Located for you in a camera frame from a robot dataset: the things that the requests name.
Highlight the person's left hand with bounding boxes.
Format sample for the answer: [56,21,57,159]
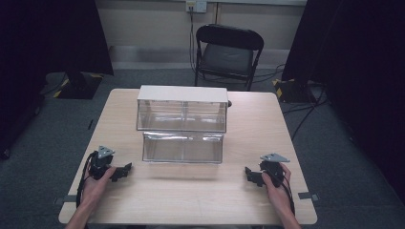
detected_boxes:
[79,166,117,208]

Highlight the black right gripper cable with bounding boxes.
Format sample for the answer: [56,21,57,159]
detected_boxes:
[266,170,296,217]

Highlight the black stand base striped tape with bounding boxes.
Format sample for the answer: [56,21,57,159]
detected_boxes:
[53,71,105,100]
[271,77,320,105]

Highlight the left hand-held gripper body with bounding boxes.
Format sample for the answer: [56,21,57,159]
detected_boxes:
[88,145,117,180]

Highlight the white wall outlet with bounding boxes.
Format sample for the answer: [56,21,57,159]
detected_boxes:
[185,0,208,14]

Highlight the black floor cables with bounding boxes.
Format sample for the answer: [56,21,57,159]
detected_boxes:
[282,85,330,141]

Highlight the person's right hand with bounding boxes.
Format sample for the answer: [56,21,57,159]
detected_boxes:
[261,162,294,215]

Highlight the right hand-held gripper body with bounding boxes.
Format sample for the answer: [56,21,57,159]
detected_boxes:
[258,153,291,189]

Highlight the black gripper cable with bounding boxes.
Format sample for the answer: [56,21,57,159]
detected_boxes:
[75,151,99,208]
[266,170,296,217]

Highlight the clear two-tier display case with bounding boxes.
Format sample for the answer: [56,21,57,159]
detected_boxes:
[136,84,230,165]

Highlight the black wall cable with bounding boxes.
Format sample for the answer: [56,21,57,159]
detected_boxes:
[188,10,198,74]

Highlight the black curtain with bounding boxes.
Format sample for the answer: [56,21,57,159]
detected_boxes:
[281,0,405,206]
[0,0,115,160]

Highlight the grey tape strip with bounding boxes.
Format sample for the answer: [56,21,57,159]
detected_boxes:
[53,194,78,206]
[297,191,321,202]

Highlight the black folding chair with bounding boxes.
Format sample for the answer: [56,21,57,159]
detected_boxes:
[193,23,266,93]

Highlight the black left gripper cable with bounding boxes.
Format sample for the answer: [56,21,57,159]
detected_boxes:
[75,151,99,208]

